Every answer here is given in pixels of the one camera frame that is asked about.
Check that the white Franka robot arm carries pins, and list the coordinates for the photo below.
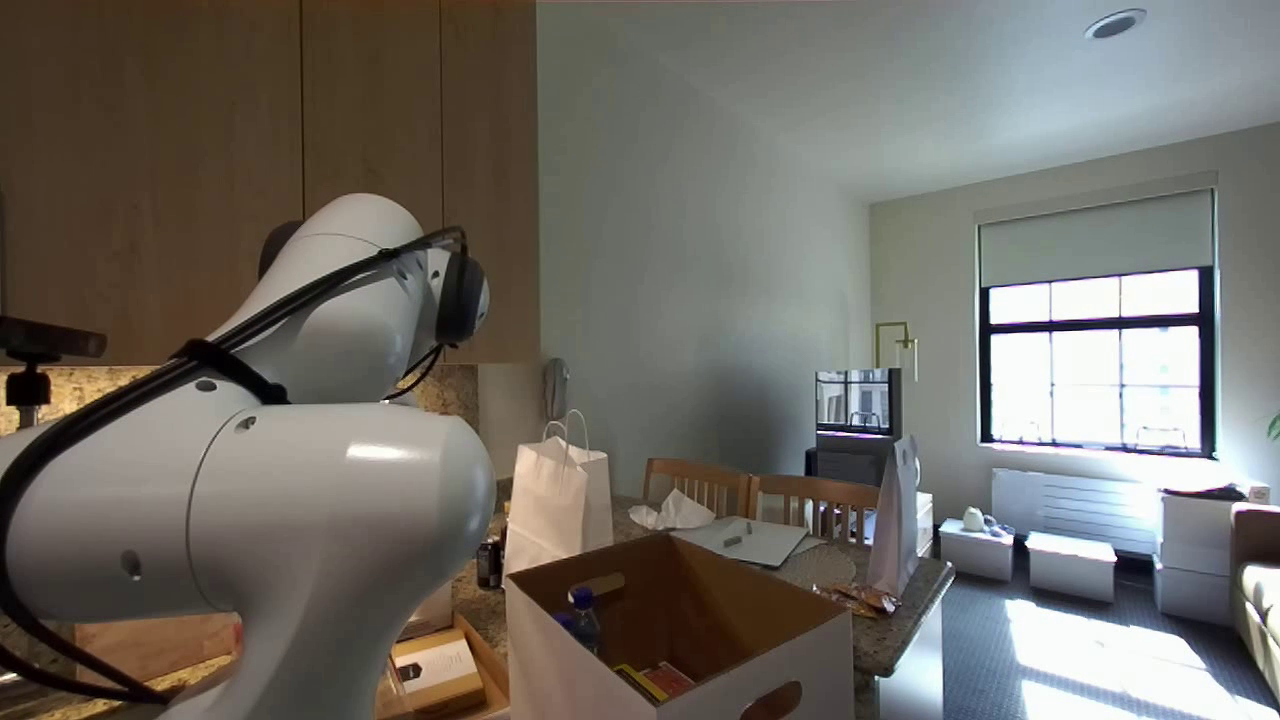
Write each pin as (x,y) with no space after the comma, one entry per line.
(294,534)

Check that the olive couch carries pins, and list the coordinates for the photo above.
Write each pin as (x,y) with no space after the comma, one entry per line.
(1259,585)

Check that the round ceiling light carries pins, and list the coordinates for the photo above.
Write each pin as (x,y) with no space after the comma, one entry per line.
(1113,21)

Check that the black framed window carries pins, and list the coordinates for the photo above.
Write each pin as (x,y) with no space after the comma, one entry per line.
(1097,360)

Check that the small monitor screen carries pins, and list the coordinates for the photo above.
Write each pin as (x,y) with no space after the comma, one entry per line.
(857,400)

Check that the dark small container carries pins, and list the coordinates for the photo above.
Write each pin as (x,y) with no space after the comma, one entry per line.
(490,561)

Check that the white open notebook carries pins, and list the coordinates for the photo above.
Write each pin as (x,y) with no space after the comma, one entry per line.
(752,542)

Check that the crumpled white tissue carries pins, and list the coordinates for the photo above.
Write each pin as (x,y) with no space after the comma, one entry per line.
(672,512)

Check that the low white storage box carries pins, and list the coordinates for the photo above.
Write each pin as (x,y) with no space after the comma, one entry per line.
(977,548)
(1070,565)

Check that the dark pen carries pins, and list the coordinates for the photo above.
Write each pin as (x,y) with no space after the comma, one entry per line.
(738,539)

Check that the stone top dining table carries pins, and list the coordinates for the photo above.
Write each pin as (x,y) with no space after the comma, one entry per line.
(894,627)

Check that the stacked white boxes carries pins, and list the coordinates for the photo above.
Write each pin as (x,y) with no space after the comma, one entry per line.
(1197,555)

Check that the black monitor stand cabinet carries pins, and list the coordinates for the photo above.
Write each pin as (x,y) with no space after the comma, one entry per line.
(845,462)

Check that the white radiator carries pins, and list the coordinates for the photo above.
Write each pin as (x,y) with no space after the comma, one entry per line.
(1064,508)

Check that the wooden tray with white card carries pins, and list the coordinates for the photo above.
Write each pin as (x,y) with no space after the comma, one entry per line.
(439,671)

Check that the small white object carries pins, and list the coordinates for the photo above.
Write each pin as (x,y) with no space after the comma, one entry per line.
(977,520)

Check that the wooden chair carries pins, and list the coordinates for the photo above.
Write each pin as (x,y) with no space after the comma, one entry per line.
(699,484)
(813,506)

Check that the black camera on tripod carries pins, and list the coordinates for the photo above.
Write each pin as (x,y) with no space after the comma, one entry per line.
(41,340)

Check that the small orange tool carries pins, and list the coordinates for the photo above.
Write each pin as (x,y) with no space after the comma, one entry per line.
(854,603)

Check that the white paper bag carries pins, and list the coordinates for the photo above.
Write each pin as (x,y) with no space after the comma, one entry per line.
(556,506)

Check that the white roller blind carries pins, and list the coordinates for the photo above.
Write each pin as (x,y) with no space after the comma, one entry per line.
(1093,242)

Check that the white cardboard box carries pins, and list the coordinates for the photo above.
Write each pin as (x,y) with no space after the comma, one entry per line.
(694,672)

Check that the clear plastic bottle blue cap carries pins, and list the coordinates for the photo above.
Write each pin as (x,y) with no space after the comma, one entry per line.
(580,621)

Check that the yellow and red packets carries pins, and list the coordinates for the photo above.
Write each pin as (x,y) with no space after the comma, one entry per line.
(645,681)

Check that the white cloth bag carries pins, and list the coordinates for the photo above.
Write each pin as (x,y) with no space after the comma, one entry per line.
(898,520)

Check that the wooden wall cabinet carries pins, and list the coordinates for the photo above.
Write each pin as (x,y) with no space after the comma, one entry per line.
(267,121)

